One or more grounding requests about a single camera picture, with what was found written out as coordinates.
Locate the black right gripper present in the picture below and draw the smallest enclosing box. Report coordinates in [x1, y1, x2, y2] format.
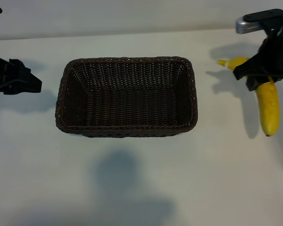
[233, 17, 283, 92]

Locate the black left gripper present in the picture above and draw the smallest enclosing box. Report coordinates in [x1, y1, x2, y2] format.
[0, 46, 42, 97]

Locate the yellow banana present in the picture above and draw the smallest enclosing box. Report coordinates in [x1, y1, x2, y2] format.
[217, 56, 280, 137]

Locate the dark brown wicker basket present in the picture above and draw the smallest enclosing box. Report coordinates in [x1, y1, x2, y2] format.
[55, 56, 199, 138]

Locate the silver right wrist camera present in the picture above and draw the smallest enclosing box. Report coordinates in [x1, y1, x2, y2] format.
[235, 8, 283, 35]

